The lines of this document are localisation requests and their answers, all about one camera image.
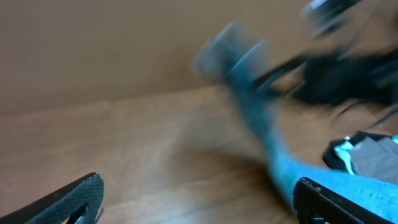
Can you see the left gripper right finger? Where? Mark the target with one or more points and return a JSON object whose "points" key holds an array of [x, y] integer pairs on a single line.
{"points": [[315, 203]]}

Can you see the black folded garment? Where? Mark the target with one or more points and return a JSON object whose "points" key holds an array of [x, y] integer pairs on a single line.
{"points": [[331, 158]]}

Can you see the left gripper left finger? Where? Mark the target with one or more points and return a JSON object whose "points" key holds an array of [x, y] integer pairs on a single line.
{"points": [[77, 202]]}

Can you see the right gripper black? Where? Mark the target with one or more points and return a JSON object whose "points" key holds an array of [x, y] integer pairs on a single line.
{"points": [[331, 79]]}

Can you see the blue denim jeans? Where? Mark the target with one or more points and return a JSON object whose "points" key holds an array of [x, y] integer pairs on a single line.
{"points": [[235, 57]]}

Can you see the grey folded garment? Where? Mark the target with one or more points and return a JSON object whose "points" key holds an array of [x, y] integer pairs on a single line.
{"points": [[376, 159]]}

